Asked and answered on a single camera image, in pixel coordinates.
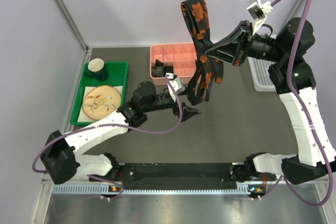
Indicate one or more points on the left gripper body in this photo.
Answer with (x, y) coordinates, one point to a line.
(162, 102)

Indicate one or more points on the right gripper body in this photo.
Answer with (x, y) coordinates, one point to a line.
(245, 44)

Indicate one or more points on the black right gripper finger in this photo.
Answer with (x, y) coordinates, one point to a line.
(236, 37)
(227, 53)

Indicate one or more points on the black orange floral tie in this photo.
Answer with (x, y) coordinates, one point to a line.
(208, 70)

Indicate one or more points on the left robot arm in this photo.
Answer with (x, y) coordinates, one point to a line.
(64, 156)

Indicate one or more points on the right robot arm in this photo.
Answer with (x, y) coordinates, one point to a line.
(315, 151)

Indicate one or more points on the rolled dark floral tie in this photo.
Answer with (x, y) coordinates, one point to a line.
(157, 71)

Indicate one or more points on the pink divided organizer box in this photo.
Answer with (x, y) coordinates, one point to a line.
(179, 57)

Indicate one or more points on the white perforated plastic basket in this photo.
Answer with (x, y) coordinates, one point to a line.
(259, 72)

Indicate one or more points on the green plastic tray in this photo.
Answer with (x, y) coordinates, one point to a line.
(117, 77)

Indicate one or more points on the round painted wooden plate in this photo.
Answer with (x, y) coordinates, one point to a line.
(101, 102)

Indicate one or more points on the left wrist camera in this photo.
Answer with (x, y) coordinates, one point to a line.
(174, 84)

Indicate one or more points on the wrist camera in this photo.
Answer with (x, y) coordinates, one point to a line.
(174, 84)
(259, 10)

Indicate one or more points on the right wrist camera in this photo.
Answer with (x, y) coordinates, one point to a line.
(259, 10)

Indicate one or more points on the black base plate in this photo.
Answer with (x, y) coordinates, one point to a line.
(184, 176)

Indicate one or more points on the grey slotted cable duct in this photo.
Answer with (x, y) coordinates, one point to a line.
(105, 189)

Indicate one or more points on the aluminium frame rail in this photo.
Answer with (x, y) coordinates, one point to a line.
(71, 24)

